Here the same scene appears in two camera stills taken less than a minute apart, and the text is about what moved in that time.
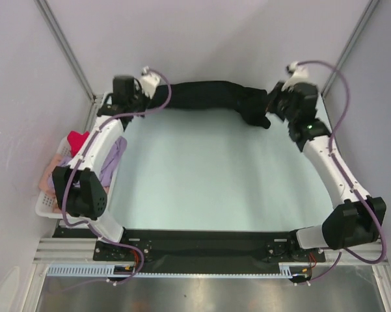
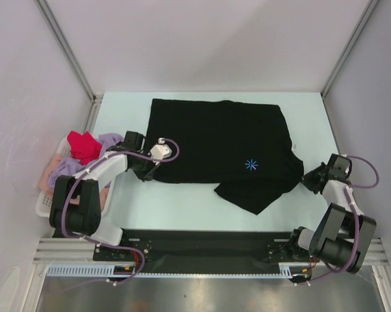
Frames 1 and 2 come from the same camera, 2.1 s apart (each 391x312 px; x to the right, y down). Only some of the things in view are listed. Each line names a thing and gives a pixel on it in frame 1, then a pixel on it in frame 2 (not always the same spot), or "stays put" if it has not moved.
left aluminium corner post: [54, 28] stays put
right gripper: [274, 96] → [307, 179]
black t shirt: [250, 103] → [244, 149]
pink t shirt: [44, 184] stays put
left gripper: [138, 90] → [149, 173]
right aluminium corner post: [372, 6] stays put
